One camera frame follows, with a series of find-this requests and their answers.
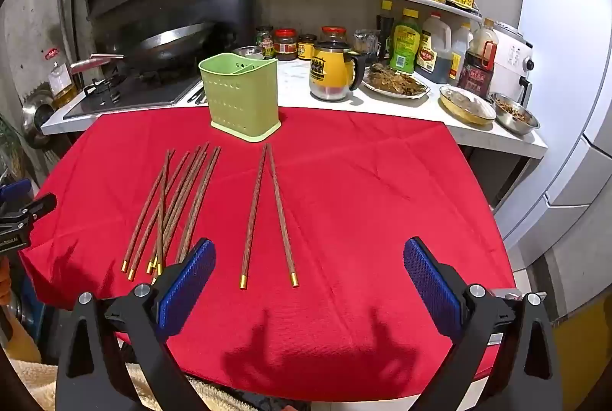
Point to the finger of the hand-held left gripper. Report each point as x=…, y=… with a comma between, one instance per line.
x=16, y=190
x=40, y=204

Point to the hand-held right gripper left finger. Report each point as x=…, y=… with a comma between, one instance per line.
x=189, y=282

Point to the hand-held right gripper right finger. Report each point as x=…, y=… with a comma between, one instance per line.
x=432, y=286

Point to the bunch of wooden chopsticks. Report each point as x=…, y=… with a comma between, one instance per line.
x=164, y=220

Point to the gold-tipped wooden chopstick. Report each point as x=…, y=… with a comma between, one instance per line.
x=282, y=220
x=253, y=220

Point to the green plastic utensil holder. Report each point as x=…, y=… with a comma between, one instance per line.
x=239, y=105

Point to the person's left hand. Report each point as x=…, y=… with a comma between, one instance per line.
x=3, y=282

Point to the steel pot lid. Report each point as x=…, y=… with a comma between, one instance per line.
x=36, y=117

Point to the clear cooking oil bottle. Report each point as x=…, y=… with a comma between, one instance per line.
x=62, y=88

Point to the red tablecloth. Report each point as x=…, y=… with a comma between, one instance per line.
x=358, y=200

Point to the small red valve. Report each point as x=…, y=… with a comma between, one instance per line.
x=50, y=54

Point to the beige towel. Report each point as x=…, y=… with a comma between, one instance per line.
x=33, y=382

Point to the black gas stove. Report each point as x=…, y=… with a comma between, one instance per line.
x=143, y=93

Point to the yellow object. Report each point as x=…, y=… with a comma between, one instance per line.
x=585, y=339

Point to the steel bowl with food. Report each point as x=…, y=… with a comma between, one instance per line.
x=514, y=112

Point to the plate of cooked food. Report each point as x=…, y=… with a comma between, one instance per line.
x=394, y=83

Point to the steel wok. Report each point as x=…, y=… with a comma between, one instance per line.
x=177, y=40

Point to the large oil jug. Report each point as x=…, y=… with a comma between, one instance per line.
x=432, y=52

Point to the small steel bowl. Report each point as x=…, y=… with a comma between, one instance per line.
x=248, y=52

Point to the yellow steel mug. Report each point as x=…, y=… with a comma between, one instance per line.
x=327, y=71

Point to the white plastic jug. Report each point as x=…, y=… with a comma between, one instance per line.
x=459, y=48

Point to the white refrigerator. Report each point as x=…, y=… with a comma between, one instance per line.
x=564, y=81

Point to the green plastic bottle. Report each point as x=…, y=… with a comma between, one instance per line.
x=405, y=43

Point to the green-label sauce jar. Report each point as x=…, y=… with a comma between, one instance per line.
x=264, y=42

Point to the clear plastic container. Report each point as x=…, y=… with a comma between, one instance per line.
x=366, y=40

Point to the slim dark soy bottle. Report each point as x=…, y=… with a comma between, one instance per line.
x=385, y=36

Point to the red-lidded dark sauce jar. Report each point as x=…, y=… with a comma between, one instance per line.
x=285, y=44

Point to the yellow-label sauce jar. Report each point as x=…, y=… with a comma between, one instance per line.
x=307, y=47

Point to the red-lidded glass jar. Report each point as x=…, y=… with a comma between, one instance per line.
x=333, y=33

